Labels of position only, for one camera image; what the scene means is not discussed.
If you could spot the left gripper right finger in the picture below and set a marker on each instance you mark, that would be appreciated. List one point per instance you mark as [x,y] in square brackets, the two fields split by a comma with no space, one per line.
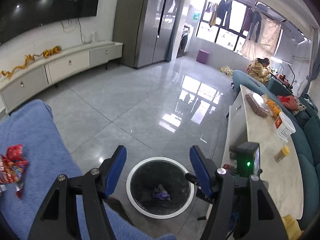
[241,206]

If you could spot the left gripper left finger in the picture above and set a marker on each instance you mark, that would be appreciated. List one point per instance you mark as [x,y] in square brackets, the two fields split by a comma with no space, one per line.
[57,217]

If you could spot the purple wrapper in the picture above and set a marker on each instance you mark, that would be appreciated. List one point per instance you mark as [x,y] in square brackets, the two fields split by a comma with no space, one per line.
[160,193]

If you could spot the white round trash bin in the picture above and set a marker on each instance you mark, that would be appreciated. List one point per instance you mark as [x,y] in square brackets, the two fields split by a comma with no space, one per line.
[146,175]

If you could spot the yellow spice jar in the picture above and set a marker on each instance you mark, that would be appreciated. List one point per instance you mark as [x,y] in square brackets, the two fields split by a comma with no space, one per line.
[285,151]

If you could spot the white plastic basket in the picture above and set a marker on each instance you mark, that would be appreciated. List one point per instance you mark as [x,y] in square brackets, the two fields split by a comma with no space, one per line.
[284,127]

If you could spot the white marble coffee table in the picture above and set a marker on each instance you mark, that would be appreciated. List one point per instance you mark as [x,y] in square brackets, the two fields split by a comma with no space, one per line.
[285,184]

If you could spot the blue fluffy blanket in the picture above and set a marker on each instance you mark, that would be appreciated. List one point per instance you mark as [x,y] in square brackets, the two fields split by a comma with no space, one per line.
[33,127]

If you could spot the teal sofa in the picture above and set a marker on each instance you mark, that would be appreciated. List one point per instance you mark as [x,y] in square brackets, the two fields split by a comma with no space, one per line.
[305,139]

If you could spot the person in yellow clothes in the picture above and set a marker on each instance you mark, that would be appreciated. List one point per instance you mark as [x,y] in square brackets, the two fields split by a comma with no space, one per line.
[259,70]

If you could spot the grey white tv cabinet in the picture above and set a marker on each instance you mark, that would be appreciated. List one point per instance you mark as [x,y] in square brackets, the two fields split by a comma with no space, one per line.
[45,72]

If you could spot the purple cube stool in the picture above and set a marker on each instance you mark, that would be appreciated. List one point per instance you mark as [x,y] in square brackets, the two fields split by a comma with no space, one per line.
[202,56]

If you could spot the golden tiger ornament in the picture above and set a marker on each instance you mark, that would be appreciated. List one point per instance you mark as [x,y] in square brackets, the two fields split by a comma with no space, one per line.
[50,52]

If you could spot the front load washing machine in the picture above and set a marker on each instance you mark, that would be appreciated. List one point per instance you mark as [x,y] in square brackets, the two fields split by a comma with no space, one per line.
[185,40]

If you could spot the grey double door refrigerator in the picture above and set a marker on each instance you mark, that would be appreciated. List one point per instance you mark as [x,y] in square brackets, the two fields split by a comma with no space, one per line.
[144,27]

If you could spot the black wall television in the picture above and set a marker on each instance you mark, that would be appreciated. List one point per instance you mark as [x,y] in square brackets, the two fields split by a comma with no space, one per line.
[19,16]

